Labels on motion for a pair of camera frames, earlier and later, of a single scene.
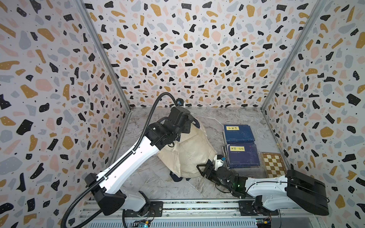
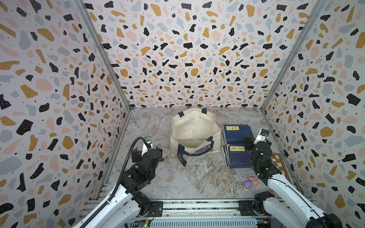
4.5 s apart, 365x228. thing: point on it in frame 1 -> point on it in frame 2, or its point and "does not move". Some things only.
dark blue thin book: x=243 y=155 does not move
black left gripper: x=188 y=126 -> x=137 y=156
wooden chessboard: x=273 y=164 does not move
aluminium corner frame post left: x=101 y=45 does not move
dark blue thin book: x=238 y=133 does not move
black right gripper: x=208 y=167 -> x=247 y=138
